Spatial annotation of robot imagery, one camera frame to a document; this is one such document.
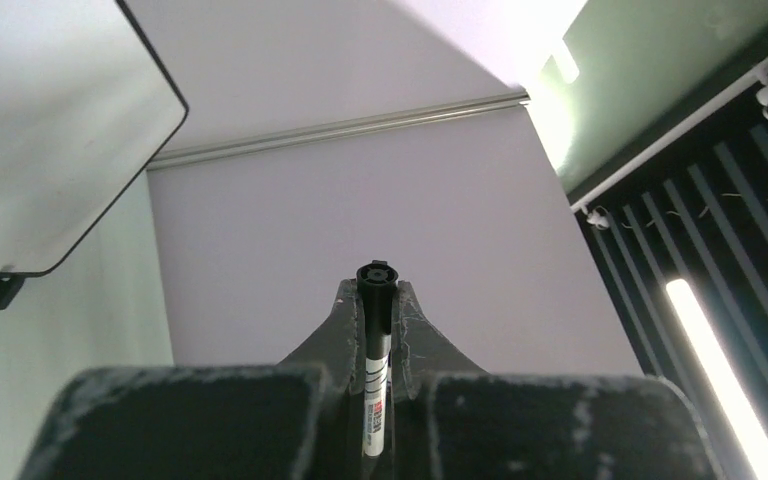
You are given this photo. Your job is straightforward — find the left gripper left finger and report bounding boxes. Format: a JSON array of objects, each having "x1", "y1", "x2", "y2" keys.
[{"x1": 19, "y1": 280, "x2": 362, "y2": 479}]

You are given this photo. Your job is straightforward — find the ceiling light tube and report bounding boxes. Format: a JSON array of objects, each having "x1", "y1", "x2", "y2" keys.
[{"x1": 665, "y1": 279, "x2": 768, "y2": 479}]

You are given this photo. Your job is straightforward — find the black framed whiteboard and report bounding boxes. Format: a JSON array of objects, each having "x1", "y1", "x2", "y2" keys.
[{"x1": 0, "y1": 1, "x2": 189, "y2": 276}]

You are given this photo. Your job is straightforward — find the black white marker pen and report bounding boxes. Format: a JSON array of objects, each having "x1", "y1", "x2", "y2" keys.
[{"x1": 356, "y1": 260, "x2": 398, "y2": 458}]

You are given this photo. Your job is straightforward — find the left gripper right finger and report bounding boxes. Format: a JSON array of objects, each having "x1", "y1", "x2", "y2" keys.
[{"x1": 393, "y1": 281, "x2": 722, "y2": 479}]

